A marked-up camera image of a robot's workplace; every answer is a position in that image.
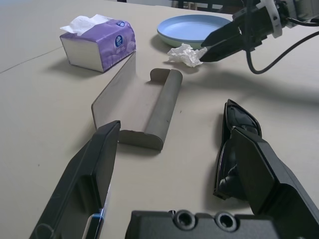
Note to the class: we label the beige table black legs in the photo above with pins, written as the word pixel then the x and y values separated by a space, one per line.
pixel 182 3

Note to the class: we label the purple tissue pack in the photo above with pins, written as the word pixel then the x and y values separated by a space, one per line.
pixel 114 47

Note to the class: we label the white tissue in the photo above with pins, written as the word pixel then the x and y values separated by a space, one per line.
pixel 185 54

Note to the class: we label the blue plate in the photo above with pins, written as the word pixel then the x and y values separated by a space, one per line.
pixel 192 27

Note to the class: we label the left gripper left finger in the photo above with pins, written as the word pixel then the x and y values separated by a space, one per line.
pixel 84 174

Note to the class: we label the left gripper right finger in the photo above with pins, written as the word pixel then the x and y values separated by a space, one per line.
pixel 269 179

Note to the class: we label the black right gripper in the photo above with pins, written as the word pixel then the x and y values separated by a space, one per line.
pixel 254 25

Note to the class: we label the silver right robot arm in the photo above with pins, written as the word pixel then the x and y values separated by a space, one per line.
pixel 299 10

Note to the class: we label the grey glasses case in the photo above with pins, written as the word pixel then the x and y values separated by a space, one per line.
pixel 159 109

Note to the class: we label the green plate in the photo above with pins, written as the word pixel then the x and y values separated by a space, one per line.
pixel 172 42

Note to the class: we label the black sunglasses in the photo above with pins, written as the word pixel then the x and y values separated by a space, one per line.
pixel 229 159

